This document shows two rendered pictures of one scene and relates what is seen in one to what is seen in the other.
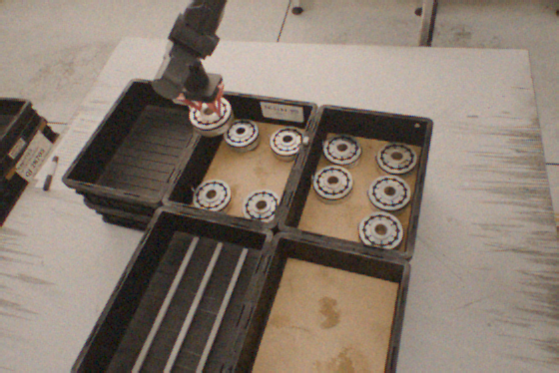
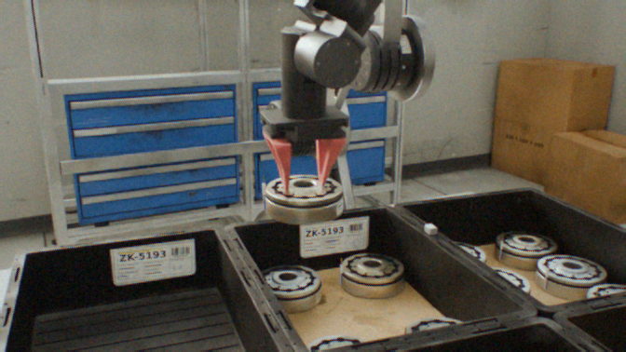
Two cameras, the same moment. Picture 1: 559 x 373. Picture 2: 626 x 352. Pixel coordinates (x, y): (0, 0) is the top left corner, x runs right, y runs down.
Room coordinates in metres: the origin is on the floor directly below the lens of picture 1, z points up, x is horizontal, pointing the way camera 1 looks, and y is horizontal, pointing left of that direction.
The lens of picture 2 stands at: (0.21, 0.70, 1.30)
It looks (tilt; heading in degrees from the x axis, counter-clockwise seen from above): 17 degrees down; 314
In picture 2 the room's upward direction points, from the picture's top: straight up
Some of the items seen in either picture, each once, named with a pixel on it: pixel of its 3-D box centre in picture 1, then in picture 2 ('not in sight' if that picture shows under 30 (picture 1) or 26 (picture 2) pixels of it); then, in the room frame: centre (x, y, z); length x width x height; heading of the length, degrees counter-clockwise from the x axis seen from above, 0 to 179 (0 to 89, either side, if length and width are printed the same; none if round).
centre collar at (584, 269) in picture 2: (389, 191); (572, 266); (0.53, -0.24, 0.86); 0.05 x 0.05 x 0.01
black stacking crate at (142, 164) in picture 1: (152, 147); (138, 341); (0.83, 0.36, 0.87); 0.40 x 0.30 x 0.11; 153
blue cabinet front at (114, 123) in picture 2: not in sight; (159, 153); (2.47, -0.71, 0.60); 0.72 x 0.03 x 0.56; 69
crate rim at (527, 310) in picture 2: (245, 153); (357, 269); (0.70, 0.09, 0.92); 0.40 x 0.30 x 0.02; 153
